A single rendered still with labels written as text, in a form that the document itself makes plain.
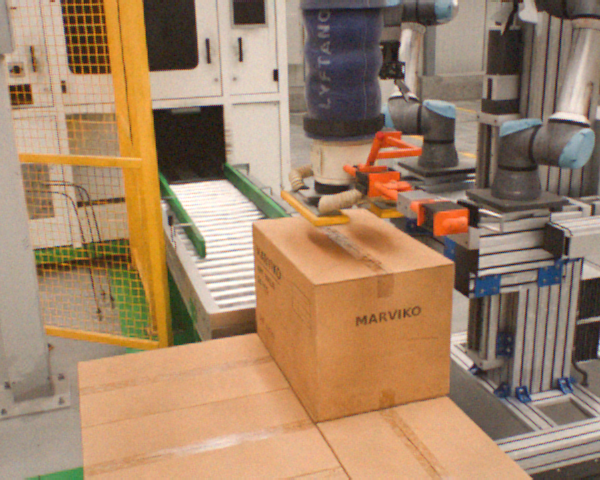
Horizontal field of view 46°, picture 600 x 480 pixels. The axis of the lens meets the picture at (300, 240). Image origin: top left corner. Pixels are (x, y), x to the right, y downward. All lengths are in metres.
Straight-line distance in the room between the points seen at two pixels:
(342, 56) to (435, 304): 0.70
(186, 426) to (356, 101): 0.98
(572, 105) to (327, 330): 0.94
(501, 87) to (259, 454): 1.38
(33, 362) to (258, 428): 1.54
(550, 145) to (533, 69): 0.36
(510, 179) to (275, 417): 0.98
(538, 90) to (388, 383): 1.05
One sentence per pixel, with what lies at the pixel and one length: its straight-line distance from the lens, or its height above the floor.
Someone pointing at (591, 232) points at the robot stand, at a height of 0.95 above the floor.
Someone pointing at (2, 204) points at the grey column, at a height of 0.90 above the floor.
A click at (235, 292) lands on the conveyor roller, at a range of 2.80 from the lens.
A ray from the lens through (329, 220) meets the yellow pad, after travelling 1.87.
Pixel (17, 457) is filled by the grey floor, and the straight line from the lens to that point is 3.02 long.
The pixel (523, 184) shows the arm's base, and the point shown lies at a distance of 2.21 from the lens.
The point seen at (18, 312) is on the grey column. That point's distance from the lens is 3.17.
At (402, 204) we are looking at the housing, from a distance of 1.61.
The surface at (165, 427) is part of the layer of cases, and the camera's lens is 1.99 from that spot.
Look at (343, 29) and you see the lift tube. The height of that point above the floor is 1.55.
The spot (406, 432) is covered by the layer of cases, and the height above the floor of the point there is 0.54.
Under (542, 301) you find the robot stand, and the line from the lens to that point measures 2.65.
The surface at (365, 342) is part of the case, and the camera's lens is 1.90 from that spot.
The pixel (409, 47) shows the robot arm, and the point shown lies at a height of 1.45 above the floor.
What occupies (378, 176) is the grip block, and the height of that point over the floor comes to 1.20.
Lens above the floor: 1.60
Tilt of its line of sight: 18 degrees down
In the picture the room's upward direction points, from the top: 2 degrees counter-clockwise
